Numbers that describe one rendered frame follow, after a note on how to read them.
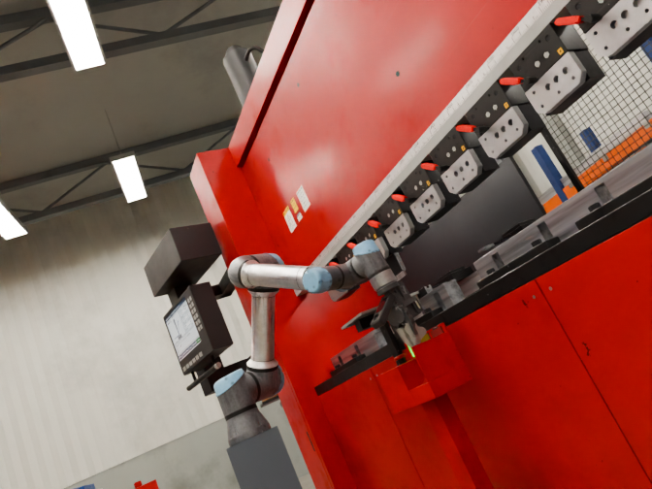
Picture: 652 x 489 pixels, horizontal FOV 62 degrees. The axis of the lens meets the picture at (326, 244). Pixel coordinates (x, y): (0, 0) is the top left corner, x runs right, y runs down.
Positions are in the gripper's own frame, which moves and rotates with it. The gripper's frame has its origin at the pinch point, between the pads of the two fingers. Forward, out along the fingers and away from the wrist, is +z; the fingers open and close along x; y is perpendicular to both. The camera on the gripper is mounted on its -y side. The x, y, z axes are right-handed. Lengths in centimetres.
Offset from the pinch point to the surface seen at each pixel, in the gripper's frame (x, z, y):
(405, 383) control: 4.8, 6.9, -6.1
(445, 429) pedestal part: 3.1, 23.3, -2.6
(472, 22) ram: -55, -69, 27
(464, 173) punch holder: -27, -38, 28
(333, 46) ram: -2, -111, 38
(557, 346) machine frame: -33.6, 15.7, 11.5
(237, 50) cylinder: 81, -185, 67
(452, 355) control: -4.6, 6.6, 6.8
